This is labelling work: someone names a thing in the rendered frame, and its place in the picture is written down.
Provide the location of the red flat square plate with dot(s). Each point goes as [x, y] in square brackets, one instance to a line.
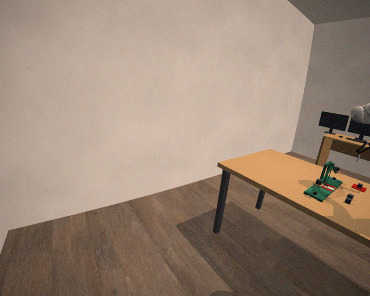
[355, 187]

